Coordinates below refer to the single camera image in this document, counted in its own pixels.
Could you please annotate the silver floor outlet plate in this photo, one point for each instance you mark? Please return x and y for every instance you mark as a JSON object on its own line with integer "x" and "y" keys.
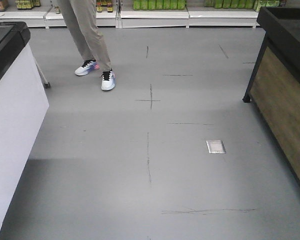
{"x": 215, "y": 147}

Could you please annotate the person in grey trousers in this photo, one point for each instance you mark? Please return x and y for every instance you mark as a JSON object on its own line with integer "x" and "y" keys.
{"x": 80, "y": 19}

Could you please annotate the black wooden display stand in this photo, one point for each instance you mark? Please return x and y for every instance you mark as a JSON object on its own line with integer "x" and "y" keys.
{"x": 274, "y": 85}

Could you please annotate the white chest freezer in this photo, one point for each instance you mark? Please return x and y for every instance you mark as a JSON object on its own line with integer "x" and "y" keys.
{"x": 23, "y": 106}

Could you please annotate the white store shelving unit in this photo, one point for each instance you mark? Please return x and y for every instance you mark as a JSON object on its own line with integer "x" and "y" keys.
{"x": 124, "y": 16}

